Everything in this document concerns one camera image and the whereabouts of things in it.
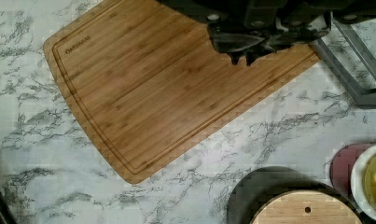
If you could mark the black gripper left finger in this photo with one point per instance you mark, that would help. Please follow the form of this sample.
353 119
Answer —
236 45

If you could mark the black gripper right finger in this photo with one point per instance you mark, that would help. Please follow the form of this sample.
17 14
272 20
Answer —
279 37

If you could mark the bamboo cutting board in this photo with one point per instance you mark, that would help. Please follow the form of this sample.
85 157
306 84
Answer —
146 85

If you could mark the yellow cup in white bowl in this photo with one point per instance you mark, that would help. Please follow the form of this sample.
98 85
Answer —
363 182

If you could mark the black jar with wooden lid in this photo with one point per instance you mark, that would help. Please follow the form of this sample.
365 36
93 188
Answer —
280 195

